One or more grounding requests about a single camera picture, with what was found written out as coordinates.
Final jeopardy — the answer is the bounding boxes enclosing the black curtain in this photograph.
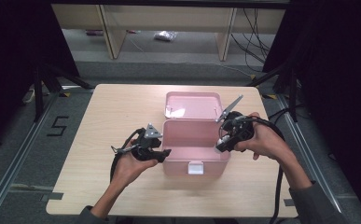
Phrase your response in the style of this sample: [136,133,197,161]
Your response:
[0,0,80,157]
[263,0,361,218]

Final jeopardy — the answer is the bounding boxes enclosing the white object beside stand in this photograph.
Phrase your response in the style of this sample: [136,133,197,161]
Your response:
[22,88,36,105]

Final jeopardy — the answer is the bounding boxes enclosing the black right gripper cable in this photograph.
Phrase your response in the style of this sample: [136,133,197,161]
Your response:
[237,115,287,224]

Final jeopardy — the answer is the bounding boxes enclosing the clear plastic bag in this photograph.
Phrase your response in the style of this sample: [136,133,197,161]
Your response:
[153,30,178,42]

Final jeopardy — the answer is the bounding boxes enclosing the aluminium floor rail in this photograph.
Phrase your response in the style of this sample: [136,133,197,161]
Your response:
[0,91,61,224]
[275,93,361,224]

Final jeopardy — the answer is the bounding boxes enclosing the black floor cable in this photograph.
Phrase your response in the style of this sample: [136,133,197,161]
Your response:
[268,105,298,132]

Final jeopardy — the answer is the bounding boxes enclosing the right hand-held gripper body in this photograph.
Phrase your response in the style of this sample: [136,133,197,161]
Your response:
[215,94,256,144]

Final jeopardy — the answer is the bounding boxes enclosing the black metal stand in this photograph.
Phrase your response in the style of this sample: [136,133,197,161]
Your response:
[33,63,95,122]
[246,63,299,122]

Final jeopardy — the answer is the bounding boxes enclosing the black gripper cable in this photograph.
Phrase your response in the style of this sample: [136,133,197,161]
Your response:
[109,128,145,183]
[237,115,287,224]

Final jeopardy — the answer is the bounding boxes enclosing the pink storage box white handle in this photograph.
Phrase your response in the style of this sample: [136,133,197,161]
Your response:
[161,91,232,178]

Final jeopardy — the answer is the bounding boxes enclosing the bundle of black cables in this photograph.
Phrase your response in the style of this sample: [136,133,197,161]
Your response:
[230,8,271,73]

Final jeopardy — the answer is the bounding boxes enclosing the person's right hand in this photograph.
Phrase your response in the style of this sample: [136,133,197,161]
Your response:
[233,111,295,162]

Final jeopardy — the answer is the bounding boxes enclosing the person's left hand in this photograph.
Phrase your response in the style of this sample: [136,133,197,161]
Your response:
[114,140,159,189]

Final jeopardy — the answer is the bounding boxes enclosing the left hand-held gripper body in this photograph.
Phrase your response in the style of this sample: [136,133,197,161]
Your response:
[111,123,163,162]

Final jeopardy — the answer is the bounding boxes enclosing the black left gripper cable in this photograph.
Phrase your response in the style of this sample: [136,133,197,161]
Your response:
[109,128,145,183]

